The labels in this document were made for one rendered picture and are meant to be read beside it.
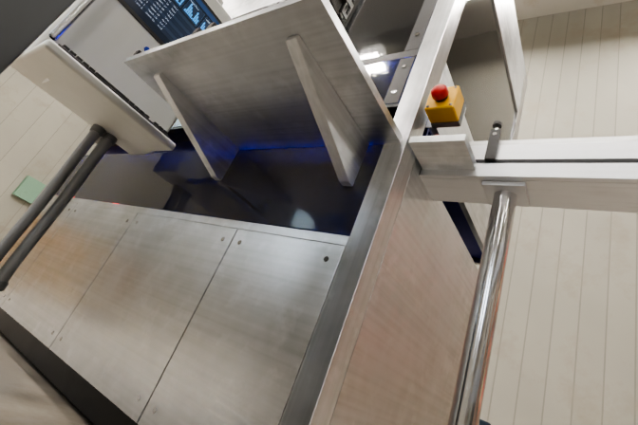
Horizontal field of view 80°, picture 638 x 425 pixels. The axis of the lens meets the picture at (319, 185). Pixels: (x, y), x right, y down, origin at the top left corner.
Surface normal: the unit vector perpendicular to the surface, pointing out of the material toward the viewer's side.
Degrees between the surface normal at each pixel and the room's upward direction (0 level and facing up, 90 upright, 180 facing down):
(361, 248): 90
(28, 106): 90
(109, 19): 90
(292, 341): 90
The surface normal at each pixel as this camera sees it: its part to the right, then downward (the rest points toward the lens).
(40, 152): 0.81, 0.06
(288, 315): -0.49, -0.55
